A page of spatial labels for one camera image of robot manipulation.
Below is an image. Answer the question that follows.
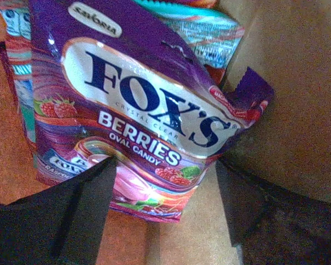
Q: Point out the teal Fox's mint blossom bag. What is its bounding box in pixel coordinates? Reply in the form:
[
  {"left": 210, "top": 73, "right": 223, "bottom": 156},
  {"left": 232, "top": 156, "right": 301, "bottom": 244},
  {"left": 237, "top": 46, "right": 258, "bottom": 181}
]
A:
[{"left": 0, "top": 1, "right": 244, "bottom": 145}]

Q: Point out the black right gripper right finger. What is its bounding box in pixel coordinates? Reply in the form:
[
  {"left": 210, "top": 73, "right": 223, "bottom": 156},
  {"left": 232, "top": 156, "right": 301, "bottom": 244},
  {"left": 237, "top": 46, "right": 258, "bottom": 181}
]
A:
[{"left": 216, "top": 158, "right": 331, "bottom": 264}]

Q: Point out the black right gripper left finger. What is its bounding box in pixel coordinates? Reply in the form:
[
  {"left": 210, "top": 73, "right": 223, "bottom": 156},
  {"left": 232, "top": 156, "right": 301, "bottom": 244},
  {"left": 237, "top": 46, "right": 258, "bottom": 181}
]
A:
[{"left": 0, "top": 157, "right": 117, "bottom": 264}]

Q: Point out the red paper bag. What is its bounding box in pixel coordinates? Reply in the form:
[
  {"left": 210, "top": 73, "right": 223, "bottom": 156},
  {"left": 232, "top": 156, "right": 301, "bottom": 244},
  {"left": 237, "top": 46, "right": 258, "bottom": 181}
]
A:
[{"left": 0, "top": 1, "right": 331, "bottom": 264}]

